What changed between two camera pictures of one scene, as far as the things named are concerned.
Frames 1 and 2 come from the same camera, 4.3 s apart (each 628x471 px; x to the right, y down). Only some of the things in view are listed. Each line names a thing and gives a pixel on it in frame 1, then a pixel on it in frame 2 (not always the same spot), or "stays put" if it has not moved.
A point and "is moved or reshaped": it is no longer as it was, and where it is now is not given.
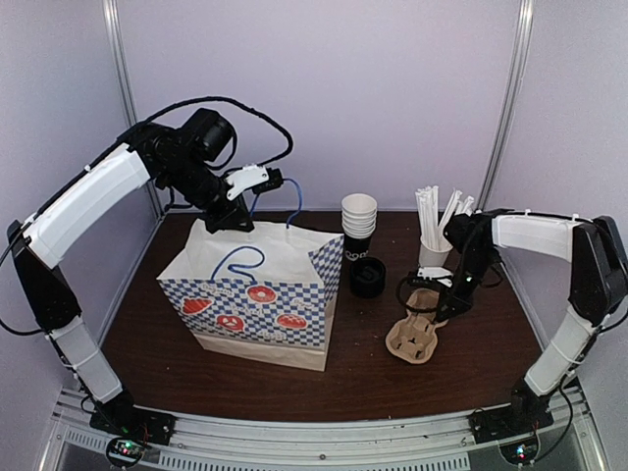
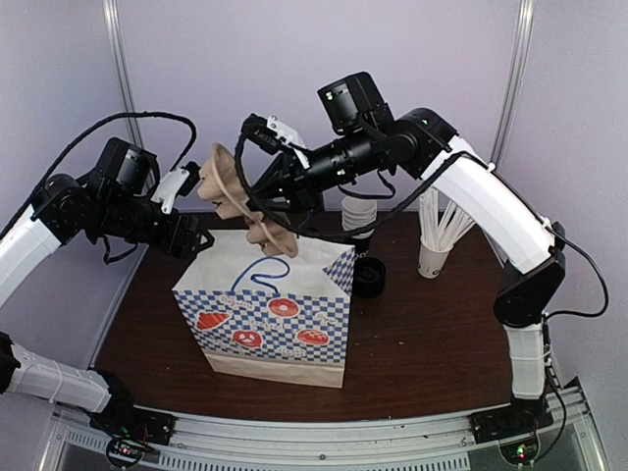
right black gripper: [456, 299] to [289, 180]
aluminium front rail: [218, 442] stays put
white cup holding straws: [431, 257] stays put
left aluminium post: [113, 15] stays put
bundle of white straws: [431, 230] stays put
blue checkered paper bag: [266, 294] is moved or reshaped
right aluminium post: [508, 102] stays put
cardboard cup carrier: [414, 339] to [221, 183]
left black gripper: [229, 218] to [182, 248]
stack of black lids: [367, 277] stays put
